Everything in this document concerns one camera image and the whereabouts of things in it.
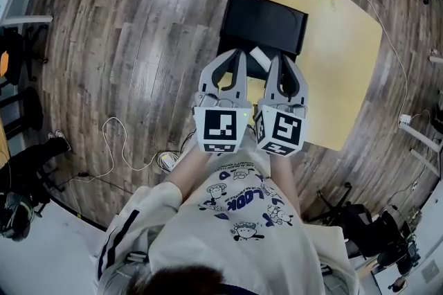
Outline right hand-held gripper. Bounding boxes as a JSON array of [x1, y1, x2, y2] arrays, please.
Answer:
[[254, 55, 310, 158]]

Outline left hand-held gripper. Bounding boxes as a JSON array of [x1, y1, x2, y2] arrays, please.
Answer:
[[192, 48, 252, 154]]

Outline small white cylinder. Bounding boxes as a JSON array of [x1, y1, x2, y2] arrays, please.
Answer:
[[249, 46, 273, 68]]

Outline black box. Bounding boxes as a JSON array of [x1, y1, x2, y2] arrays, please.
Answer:
[[215, 0, 309, 80]]

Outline person's left forearm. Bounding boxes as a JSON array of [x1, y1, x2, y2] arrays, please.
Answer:
[[161, 147, 213, 205]]

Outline person's right forearm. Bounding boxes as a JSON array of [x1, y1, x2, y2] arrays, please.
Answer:
[[269, 152, 302, 219]]

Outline white floor power strip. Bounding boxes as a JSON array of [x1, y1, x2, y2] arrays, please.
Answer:
[[156, 150, 180, 174]]

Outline white printed shirt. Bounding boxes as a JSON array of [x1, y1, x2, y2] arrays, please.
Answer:
[[96, 143, 361, 295]]

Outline black stool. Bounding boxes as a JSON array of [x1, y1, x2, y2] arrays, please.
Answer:
[[0, 85, 45, 141]]

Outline orange cloth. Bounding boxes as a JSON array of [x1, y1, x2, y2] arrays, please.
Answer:
[[0, 50, 10, 78]]

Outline black helmet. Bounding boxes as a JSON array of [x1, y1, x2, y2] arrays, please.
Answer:
[[0, 190, 36, 242]]

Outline white curved desk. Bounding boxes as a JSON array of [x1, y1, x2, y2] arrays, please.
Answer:
[[0, 199, 109, 295]]

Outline long white cable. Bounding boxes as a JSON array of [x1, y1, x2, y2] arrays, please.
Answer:
[[341, 0, 410, 118]]

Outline looped white floor cable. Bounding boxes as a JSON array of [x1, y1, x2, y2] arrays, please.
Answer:
[[66, 116, 164, 219]]

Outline white desk frame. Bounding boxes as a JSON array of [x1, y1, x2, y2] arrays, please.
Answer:
[[397, 53, 443, 177]]

